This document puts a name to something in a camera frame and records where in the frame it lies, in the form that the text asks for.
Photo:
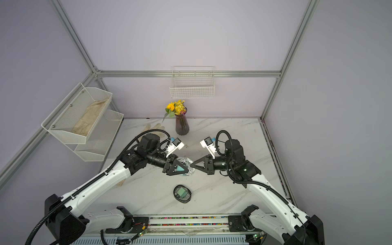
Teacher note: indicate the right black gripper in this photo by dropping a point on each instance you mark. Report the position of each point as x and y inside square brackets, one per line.
[211, 167]

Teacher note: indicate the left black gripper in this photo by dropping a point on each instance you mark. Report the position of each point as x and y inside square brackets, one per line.
[170, 170]

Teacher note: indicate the green charger plug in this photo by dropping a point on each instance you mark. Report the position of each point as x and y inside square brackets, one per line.
[182, 192]

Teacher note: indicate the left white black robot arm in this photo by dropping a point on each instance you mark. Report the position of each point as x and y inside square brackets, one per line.
[64, 215]

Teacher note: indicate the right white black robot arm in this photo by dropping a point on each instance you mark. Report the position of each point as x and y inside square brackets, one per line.
[289, 225]

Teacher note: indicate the dark glass flower vase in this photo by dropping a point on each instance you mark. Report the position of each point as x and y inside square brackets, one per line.
[182, 126]

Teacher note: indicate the white knit glove on table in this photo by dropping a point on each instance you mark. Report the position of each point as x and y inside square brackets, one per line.
[156, 126]

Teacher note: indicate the beige leather glove on table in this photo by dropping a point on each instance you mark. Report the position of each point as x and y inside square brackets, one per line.
[120, 183]

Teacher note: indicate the yellow flower bouquet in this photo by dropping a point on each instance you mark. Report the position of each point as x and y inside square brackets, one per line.
[175, 107]

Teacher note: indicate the lower white mesh shelf bin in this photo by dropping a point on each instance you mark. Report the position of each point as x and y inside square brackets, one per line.
[102, 137]

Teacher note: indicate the white mesh shelf bin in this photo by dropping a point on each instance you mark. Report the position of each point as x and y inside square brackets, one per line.
[62, 120]
[102, 137]

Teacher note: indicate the beige glove in bin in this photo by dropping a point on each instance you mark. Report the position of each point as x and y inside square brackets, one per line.
[86, 122]

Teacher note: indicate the upper white mesh shelf bin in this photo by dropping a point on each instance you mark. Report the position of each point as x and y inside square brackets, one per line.
[62, 120]

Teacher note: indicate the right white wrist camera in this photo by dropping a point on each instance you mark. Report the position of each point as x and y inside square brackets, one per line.
[209, 144]

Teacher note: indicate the aluminium front rail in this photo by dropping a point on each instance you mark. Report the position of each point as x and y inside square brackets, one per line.
[179, 230]

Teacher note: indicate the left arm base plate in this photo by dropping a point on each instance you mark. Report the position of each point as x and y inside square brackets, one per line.
[130, 225]

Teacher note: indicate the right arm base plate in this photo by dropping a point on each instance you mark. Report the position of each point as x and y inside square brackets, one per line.
[241, 223]

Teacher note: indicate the white wire wall basket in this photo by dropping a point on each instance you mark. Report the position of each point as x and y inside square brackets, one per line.
[192, 82]

